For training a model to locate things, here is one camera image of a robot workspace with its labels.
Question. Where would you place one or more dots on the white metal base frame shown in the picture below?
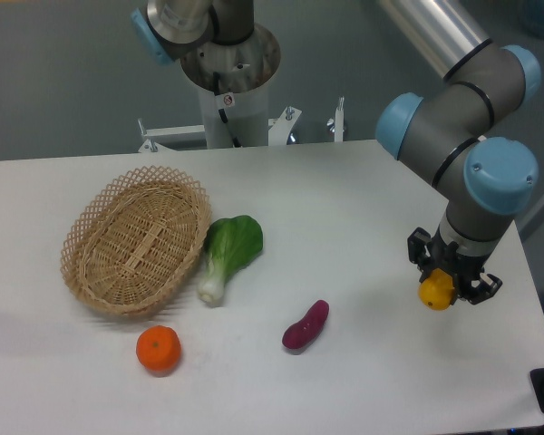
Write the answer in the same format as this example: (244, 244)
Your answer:
(279, 132)

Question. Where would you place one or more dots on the purple sweet potato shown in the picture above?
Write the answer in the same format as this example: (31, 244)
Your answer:
(303, 332)

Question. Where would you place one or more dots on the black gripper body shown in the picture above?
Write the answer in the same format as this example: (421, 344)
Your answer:
(447, 258)

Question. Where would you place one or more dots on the orange tangerine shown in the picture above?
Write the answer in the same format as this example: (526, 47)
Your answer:
(158, 349)

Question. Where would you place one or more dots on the yellow mango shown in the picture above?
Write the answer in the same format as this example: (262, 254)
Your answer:
(437, 290)

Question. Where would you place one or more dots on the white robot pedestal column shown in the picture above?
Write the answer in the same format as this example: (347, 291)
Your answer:
(232, 80)

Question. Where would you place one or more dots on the woven wicker basket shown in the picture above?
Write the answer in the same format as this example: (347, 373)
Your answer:
(137, 241)

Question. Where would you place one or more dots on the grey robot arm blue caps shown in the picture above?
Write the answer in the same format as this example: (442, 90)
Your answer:
(486, 181)

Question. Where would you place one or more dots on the green bok choy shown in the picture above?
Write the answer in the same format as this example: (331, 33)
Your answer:
(232, 243)

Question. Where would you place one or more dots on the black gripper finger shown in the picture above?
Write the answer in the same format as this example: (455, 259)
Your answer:
(476, 291)
(418, 244)

